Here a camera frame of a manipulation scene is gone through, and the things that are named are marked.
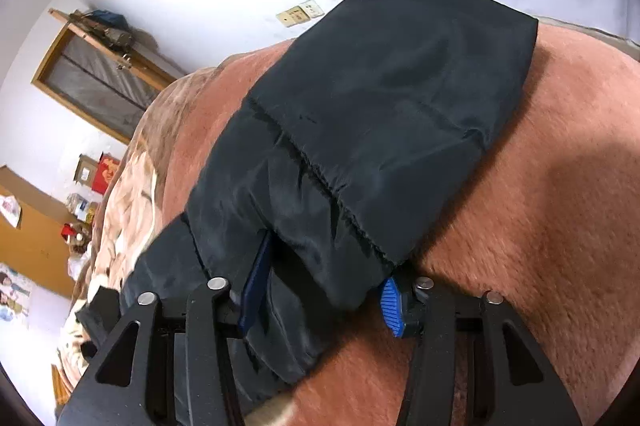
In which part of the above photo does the black puffer jacket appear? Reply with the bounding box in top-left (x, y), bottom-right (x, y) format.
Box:
top-left (77, 0), bottom-right (538, 409)

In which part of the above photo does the brown cartoon plush blanket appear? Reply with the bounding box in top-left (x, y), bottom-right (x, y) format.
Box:
top-left (73, 23), bottom-right (639, 425)

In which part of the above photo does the santa hat plush toy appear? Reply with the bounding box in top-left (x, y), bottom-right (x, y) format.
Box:
top-left (61, 222), bottom-right (91, 256)

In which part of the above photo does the clear plastic snack jar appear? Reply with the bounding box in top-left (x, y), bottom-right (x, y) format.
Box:
top-left (66, 193), bottom-right (99, 224)

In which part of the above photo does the yellow wooden wardrobe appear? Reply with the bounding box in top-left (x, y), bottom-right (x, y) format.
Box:
top-left (1, 166), bottom-right (76, 298)

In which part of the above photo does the red gift box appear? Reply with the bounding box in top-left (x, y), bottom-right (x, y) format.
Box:
top-left (91, 153), bottom-right (120, 195)

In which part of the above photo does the brown cardboard box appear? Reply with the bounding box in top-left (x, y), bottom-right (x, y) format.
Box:
top-left (74, 154), bottom-right (99, 188)

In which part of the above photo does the white plastic bag on wardrobe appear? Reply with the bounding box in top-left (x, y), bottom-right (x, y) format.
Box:
top-left (0, 195), bottom-right (22, 229)

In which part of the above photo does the wooden framed door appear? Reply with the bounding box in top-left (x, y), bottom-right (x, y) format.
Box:
top-left (32, 8), bottom-right (175, 143)

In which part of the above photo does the cartoon couple wall sticker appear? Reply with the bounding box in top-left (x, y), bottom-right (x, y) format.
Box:
top-left (0, 264), bottom-right (35, 323)

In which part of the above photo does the beige wall switch plate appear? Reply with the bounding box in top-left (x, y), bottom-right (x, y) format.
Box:
top-left (277, 6), bottom-right (310, 27)

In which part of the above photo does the white wall socket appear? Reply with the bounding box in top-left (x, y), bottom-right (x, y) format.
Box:
top-left (299, 0), bottom-right (324, 19)

